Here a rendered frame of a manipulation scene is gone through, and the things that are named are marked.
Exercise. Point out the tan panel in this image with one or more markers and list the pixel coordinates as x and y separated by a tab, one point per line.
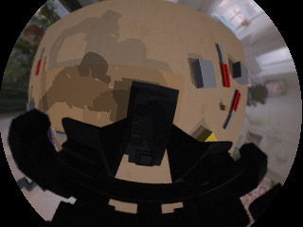
98	94

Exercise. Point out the purple square tray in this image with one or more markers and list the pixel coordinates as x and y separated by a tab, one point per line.
49	133

